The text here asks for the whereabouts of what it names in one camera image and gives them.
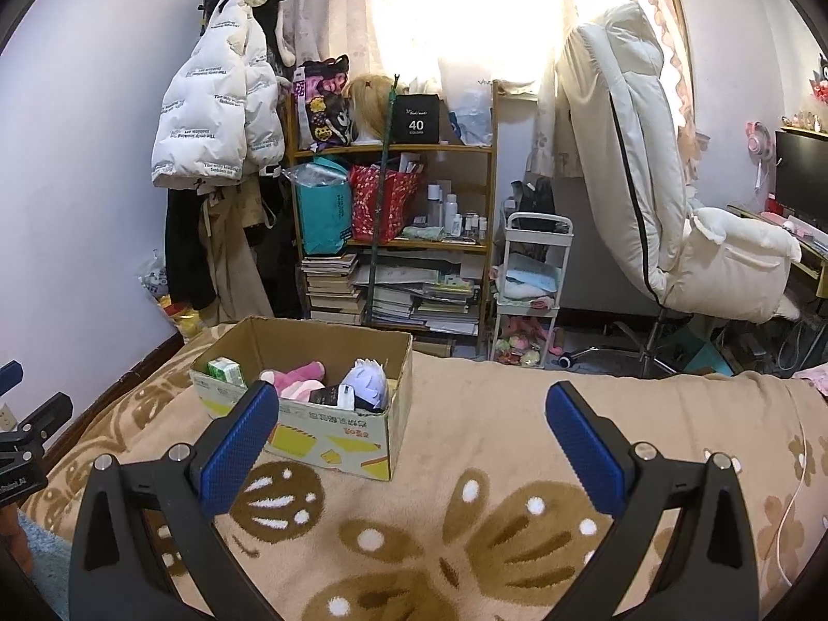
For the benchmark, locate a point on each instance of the teal bag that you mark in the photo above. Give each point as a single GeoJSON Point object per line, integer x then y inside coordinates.
{"type": "Point", "coordinates": [323, 213]}

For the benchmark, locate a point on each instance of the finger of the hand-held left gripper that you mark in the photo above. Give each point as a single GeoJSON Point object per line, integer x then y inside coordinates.
{"type": "Point", "coordinates": [48, 414]}
{"type": "Point", "coordinates": [10, 376]}

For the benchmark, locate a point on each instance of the black monitor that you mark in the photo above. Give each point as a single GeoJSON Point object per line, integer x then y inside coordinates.
{"type": "Point", "coordinates": [805, 174]}

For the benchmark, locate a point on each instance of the person's left hand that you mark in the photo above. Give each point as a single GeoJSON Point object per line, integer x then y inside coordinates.
{"type": "Point", "coordinates": [14, 540]}

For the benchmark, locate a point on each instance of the black box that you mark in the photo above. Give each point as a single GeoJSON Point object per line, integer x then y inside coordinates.
{"type": "Point", "coordinates": [417, 120]}

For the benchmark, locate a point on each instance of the beige brown patterned blanket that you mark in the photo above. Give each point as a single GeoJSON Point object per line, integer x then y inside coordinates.
{"type": "Point", "coordinates": [485, 414]}

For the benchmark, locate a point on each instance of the beige hanging garment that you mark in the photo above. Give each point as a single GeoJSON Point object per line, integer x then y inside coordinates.
{"type": "Point", "coordinates": [226, 252]}

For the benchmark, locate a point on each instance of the stack of books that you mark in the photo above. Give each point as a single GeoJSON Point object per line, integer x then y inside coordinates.
{"type": "Point", "coordinates": [333, 291]}
{"type": "Point", "coordinates": [427, 297]}

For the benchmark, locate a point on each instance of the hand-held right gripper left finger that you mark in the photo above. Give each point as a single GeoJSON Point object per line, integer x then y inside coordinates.
{"type": "Point", "coordinates": [239, 446]}

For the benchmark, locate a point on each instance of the light blue folded cloth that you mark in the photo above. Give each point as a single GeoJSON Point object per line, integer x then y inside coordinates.
{"type": "Point", "coordinates": [530, 283]}

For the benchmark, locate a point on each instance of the green tissue packet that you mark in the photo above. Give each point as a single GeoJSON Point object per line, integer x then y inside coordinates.
{"type": "Point", "coordinates": [226, 372]}

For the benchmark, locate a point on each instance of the black pink printed bag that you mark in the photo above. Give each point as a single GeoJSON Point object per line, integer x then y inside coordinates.
{"type": "Point", "coordinates": [320, 103]}

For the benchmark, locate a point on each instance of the black hanging garment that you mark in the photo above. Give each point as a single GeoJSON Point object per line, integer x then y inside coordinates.
{"type": "Point", "coordinates": [187, 252]}

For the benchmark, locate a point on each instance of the black tissue packet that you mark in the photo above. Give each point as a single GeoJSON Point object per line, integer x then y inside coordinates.
{"type": "Point", "coordinates": [327, 396]}

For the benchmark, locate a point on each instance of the red black figurine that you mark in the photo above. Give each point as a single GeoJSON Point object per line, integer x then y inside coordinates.
{"type": "Point", "coordinates": [820, 81]}

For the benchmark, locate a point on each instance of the white trolley cart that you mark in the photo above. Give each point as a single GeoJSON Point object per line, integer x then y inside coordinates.
{"type": "Point", "coordinates": [563, 252]}

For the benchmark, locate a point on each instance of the thin green pole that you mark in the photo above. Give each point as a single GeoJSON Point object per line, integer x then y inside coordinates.
{"type": "Point", "coordinates": [381, 207]}

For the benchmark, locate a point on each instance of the pink cloth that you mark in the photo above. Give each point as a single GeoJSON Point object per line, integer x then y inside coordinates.
{"type": "Point", "coordinates": [814, 380]}

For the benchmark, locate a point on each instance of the pale green cloth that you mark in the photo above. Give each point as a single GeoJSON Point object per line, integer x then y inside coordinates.
{"type": "Point", "coordinates": [424, 231]}

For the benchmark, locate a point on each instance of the pink plush toy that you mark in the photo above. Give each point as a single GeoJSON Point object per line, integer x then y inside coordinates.
{"type": "Point", "coordinates": [301, 375]}

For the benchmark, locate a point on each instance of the translucent plastic bag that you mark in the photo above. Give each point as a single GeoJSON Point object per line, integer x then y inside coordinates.
{"type": "Point", "coordinates": [469, 116]}

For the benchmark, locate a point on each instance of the floral curtain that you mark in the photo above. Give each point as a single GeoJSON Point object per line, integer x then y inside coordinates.
{"type": "Point", "coordinates": [323, 13]}

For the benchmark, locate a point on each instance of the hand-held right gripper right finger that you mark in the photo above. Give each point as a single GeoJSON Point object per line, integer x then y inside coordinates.
{"type": "Point", "coordinates": [582, 446]}

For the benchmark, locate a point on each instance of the pink desk fan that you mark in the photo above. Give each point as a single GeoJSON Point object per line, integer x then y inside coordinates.
{"type": "Point", "coordinates": [758, 142]}

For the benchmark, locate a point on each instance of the group of white bottles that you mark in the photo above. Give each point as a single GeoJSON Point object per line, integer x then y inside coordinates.
{"type": "Point", "coordinates": [453, 213]}

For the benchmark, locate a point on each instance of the wooden shelf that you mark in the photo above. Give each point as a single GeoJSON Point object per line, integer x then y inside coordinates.
{"type": "Point", "coordinates": [453, 246]}

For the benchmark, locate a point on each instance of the wooden desk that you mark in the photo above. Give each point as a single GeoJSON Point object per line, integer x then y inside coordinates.
{"type": "Point", "coordinates": [812, 265]}

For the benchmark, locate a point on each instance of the pile of small plush toys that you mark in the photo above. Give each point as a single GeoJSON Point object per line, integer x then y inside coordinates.
{"type": "Point", "coordinates": [524, 343]}

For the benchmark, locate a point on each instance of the yellow bag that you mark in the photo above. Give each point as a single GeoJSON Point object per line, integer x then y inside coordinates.
{"type": "Point", "coordinates": [184, 320]}

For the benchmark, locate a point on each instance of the white puffer jacket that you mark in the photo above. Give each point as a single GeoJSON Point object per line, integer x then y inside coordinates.
{"type": "Point", "coordinates": [213, 97]}

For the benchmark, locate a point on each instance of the clear printed plastic bag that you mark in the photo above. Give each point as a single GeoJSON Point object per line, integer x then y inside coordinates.
{"type": "Point", "coordinates": [152, 278]}

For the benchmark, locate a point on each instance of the white-haired anime plush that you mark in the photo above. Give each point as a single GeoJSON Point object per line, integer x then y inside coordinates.
{"type": "Point", "coordinates": [365, 381]}

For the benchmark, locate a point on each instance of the cream office chair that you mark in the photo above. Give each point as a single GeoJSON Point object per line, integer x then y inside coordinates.
{"type": "Point", "coordinates": [621, 162]}

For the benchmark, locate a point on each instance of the printed cardboard box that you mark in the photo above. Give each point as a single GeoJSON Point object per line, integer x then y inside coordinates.
{"type": "Point", "coordinates": [336, 433]}

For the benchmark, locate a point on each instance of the red patterned bag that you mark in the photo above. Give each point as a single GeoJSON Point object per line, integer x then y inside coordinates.
{"type": "Point", "coordinates": [381, 200]}

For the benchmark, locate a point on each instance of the blond wig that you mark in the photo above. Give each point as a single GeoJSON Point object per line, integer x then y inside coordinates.
{"type": "Point", "coordinates": [365, 103]}

